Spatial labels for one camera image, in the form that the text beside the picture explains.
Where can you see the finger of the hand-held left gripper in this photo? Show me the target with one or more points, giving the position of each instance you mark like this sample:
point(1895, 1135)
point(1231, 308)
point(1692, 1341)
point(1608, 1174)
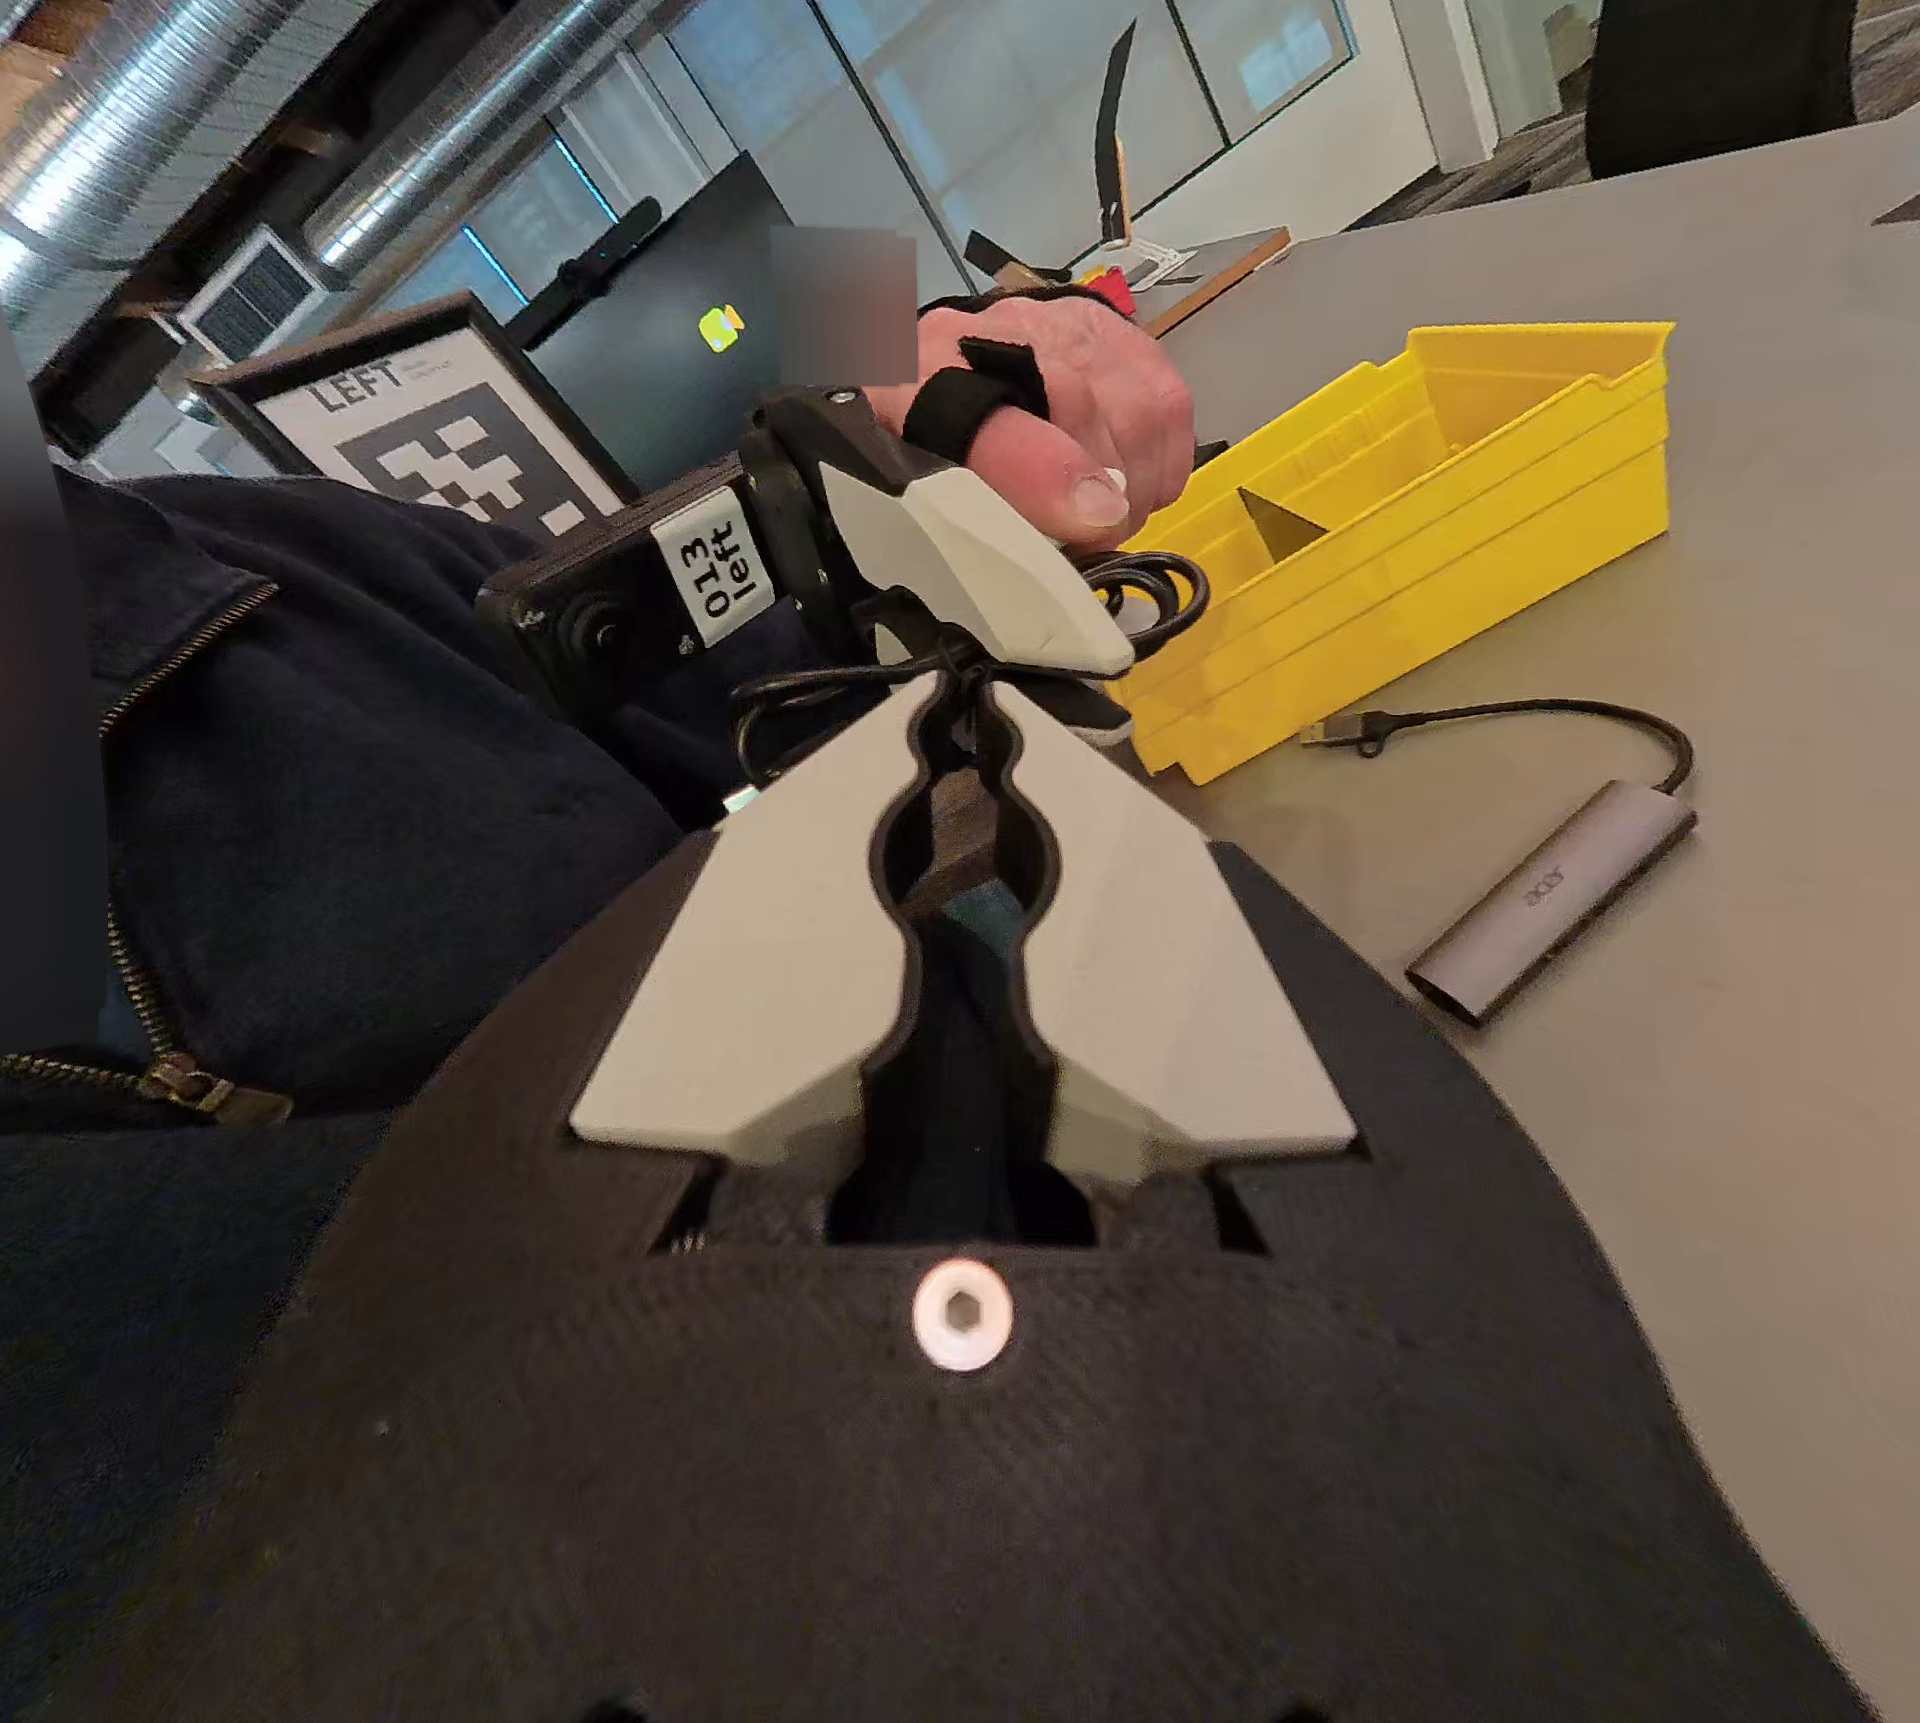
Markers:
point(1089, 715)
point(989, 568)

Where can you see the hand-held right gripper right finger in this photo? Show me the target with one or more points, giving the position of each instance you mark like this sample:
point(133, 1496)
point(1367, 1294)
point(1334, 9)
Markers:
point(1169, 988)

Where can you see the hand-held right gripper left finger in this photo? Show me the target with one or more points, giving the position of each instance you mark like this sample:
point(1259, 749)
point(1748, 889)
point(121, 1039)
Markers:
point(750, 988)

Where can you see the yellow plastic bin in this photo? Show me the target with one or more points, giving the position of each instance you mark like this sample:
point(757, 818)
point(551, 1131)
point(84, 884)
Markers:
point(1426, 523)

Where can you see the person's left hand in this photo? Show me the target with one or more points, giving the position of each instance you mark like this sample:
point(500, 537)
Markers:
point(1110, 403)

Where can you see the black white framed poster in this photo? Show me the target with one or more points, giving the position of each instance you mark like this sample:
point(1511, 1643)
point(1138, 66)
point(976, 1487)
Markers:
point(450, 432)

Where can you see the large black screen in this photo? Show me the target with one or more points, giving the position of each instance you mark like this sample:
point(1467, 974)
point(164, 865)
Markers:
point(660, 373)

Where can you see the wooden work table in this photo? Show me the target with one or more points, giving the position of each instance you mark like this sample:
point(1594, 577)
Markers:
point(1222, 267)

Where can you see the black video bar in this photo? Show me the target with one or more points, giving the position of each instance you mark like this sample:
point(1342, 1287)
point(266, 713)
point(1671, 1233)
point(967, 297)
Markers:
point(601, 246)

